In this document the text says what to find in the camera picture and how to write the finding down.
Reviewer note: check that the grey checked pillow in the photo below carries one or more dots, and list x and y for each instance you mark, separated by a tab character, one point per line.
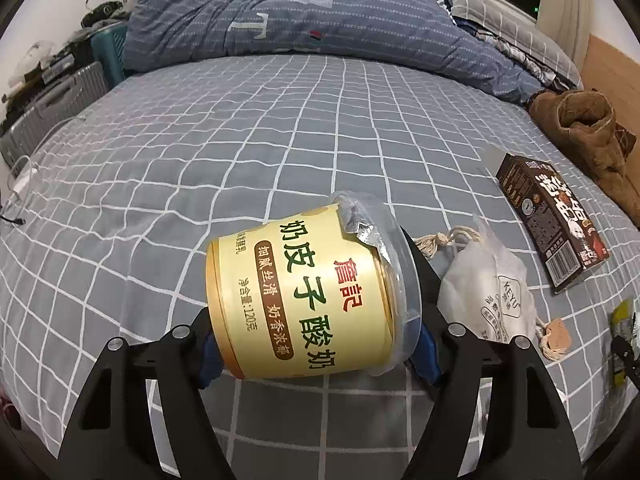
510	25

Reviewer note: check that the blue striped quilt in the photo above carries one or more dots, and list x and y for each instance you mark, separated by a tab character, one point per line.
300	20

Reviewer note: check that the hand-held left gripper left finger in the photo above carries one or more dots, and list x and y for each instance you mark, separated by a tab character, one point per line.
207	360

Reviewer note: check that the dark patterned cushion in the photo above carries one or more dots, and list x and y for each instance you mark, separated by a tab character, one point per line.
626	140

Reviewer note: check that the black headphones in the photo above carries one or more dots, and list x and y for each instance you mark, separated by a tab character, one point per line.
102	15

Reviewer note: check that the teal plastic stool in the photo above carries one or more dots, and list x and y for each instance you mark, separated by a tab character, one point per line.
110	52

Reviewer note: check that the grey suitcase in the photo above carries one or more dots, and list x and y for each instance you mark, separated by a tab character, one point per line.
50	110

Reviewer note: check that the dark brown snack box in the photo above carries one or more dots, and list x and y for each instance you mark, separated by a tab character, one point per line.
550	215

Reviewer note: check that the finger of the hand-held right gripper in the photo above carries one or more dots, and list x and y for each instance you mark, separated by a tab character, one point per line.
631	360

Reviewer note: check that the yellow and white snack packet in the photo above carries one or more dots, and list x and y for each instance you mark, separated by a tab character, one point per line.
622	317

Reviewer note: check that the wooden headboard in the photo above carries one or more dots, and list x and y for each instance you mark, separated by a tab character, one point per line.
607	75

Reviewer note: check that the grey checked bed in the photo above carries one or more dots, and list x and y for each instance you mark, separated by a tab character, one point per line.
200	160

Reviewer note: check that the beige curtain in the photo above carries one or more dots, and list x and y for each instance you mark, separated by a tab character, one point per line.
565	0

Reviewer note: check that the striped patterned cloth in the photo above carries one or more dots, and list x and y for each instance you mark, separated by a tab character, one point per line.
530	67

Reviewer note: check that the yellow yogurt cup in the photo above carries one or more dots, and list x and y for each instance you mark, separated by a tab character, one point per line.
300	300

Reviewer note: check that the brown fleece garment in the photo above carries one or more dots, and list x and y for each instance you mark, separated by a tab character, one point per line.
580	130

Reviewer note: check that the white charger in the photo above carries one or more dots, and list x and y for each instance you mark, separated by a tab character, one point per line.
27	180

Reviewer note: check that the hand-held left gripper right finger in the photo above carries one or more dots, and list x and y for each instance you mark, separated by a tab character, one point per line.
429	355

